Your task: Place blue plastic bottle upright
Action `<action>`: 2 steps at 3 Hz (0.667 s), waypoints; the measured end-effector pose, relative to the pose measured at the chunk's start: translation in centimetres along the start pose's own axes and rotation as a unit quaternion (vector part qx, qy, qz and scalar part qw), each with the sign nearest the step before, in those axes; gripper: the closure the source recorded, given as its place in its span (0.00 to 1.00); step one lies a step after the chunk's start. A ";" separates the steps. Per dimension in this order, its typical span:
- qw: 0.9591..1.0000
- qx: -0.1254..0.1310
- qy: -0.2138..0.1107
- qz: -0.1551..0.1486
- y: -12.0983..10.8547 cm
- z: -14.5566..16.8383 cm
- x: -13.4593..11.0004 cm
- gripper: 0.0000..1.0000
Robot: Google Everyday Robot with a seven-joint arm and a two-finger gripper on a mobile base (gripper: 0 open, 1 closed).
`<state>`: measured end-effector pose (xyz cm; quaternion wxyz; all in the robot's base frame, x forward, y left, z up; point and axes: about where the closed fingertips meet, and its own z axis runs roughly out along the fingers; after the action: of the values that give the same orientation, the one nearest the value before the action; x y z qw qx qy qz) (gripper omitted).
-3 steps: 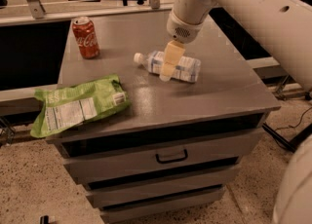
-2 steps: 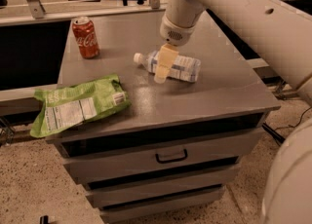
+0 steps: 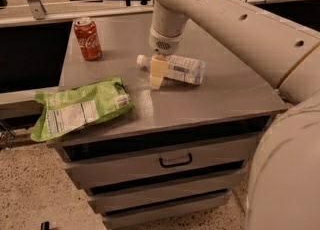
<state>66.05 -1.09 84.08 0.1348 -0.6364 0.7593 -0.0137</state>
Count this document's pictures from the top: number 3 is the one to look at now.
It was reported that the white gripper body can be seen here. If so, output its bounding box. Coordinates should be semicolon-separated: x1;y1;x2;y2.
149;27;183;55

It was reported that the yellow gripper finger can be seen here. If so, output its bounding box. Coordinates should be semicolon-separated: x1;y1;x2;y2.
149;55;169;89

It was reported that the clear blue-labelled plastic bottle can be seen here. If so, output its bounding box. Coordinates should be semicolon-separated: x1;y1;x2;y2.
136;55;205;85

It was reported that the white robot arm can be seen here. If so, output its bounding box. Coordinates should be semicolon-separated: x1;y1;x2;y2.
150;0;320;230

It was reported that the red cola can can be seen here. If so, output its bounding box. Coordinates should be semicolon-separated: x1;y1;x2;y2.
74;17;102;60

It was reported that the grey drawer cabinet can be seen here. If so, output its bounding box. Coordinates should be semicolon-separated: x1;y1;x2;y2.
50;19;286;218

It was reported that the green chip bag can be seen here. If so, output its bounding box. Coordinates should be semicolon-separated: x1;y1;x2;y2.
31;76;134;142

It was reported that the top grey drawer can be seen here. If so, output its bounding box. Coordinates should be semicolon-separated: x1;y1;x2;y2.
66;133;260;189

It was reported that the grey drawer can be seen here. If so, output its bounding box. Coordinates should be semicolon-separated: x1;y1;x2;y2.
88;168;245;213
103;190;231;229
66;133;260;189

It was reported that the grey metal railing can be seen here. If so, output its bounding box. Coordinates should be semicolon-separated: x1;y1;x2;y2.
1;0;319;37

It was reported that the middle grey drawer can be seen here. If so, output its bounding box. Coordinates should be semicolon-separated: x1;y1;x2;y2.
88;168;245;213

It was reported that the bottom grey drawer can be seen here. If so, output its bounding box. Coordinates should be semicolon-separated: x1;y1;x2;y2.
103;190;231;229

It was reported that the black drawer handle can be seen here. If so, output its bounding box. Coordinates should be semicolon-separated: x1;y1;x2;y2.
159;153;193;169

